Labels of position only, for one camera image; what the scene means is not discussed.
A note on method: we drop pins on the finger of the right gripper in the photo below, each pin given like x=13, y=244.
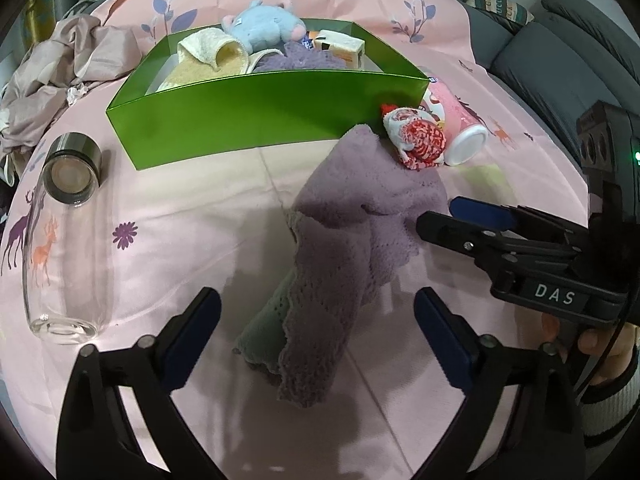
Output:
x=474, y=235
x=482, y=212

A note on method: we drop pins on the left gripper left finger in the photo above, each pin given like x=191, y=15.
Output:
x=95, y=438

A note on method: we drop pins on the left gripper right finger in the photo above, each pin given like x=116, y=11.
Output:
x=543, y=436

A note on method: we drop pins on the mauve fleece towel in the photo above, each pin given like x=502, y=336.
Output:
x=354, y=227

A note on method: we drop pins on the burger print tissue pack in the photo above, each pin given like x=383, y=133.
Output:
x=338, y=49

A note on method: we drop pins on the purple mesh bath pouf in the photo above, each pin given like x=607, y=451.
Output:
x=295, y=56

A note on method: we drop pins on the blue plush toy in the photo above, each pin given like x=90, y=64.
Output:
x=261, y=27

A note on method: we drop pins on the cream yellow towel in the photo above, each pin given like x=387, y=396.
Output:
x=207, y=55

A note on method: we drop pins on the person's right hand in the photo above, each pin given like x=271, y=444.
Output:
x=594, y=343

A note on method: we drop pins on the pink cartoon cup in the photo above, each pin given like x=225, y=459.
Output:
x=465, y=133

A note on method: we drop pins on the red white patterned cup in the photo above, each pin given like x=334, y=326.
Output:
x=418, y=141

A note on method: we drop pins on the grey sofa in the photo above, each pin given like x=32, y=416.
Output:
x=557, y=66

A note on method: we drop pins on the glass bottle with metal lid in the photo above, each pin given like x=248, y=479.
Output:
x=60, y=269

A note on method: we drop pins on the striped green cushion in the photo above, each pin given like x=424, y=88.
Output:
x=507, y=9

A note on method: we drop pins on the pink deer print tablecloth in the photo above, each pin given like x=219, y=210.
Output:
x=219, y=221

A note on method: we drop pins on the green cardboard box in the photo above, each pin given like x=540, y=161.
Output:
x=257, y=110

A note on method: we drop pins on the beige crumpled fabric pile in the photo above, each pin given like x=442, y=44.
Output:
x=80, y=54

